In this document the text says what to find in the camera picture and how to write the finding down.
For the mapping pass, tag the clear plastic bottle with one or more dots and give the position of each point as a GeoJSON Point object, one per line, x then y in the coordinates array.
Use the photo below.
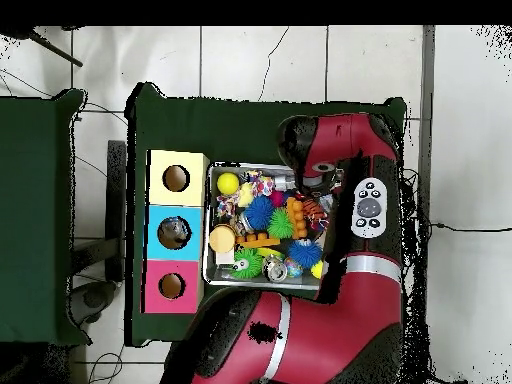
{"type": "Point", "coordinates": [174, 232]}

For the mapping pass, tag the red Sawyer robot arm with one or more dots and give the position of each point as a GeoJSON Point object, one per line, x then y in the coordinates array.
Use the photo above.
{"type": "Point", "coordinates": [340, 328]}

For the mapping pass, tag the wooden box with three holes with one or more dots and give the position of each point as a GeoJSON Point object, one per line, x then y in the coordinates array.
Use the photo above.
{"type": "Point", "coordinates": [188, 248]}

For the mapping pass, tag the plain blue spiky ball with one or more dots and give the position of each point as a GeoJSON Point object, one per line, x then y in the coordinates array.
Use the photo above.
{"type": "Point", "coordinates": [260, 212]}

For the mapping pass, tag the plain green spiky ball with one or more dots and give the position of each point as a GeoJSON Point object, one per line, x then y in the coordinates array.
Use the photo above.
{"type": "Point", "coordinates": [280, 223]}

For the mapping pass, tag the orange toy block with holes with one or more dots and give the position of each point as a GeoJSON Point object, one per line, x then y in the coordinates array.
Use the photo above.
{"type": "Point", "coordinates": [258, 241]}

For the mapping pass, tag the large yellow ball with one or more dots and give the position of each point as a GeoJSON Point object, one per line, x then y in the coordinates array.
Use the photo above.
{"type": "Point", "coordinates": [228, 184]}

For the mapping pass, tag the toy burger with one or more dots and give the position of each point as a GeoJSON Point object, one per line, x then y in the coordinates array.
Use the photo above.
{"type": "Point", "coordinates": [222, 238]}

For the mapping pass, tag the green spiky ball with eyes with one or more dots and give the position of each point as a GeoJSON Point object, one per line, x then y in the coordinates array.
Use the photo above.
{"type": "Point", "coordinates": [248, 264]}

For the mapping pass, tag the crushed printed soda can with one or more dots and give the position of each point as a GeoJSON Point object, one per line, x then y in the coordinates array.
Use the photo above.
{"type": "Point", "coordinates": [274, 268]}

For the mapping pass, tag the blue spiky ball with eyes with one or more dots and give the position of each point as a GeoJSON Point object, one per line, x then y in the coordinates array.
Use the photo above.
{"type": "Point", "coordinates": [304, 254]}

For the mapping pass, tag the small yellow ball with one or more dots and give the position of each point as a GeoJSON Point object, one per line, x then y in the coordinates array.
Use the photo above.
{"type": "Point", "coordinates": [318, 270]}

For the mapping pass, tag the dark green table cloth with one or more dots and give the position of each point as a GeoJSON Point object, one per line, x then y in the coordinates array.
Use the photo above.
{"type": "Point", "coordinates": [220, 132]}

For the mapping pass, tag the neighbouring green covered table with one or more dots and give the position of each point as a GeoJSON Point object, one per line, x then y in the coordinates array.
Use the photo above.
{"type": "Point", "coordinates": [32, 200]}

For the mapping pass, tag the black tripod leg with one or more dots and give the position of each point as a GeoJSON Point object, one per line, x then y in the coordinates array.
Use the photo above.
{"type": "Point", "coordinates": [56, 51]}

